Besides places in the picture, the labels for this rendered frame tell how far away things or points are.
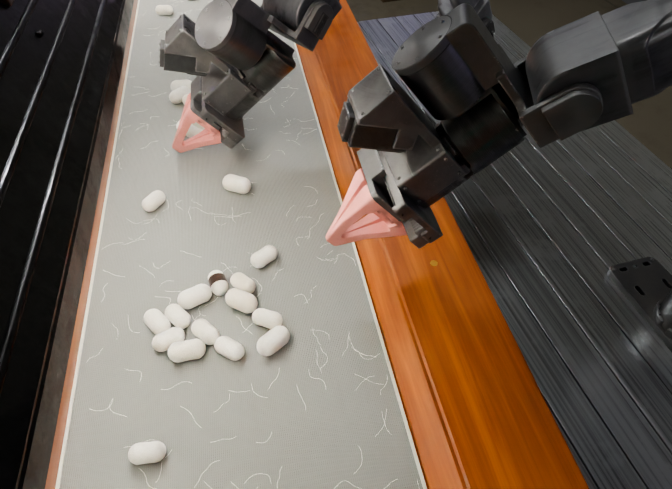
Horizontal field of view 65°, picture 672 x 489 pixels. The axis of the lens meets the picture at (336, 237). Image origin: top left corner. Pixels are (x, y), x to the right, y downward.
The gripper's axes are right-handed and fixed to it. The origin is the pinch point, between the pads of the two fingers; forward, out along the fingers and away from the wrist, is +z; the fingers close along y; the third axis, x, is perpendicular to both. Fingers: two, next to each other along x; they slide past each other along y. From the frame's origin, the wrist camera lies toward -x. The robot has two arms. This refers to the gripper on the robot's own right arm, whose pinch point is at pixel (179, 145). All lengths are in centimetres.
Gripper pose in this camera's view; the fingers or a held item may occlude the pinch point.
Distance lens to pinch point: 76.6
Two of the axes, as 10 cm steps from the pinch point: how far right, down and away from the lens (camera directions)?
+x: 6.4, 4.4, 6.4
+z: -7.5, 5.5, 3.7
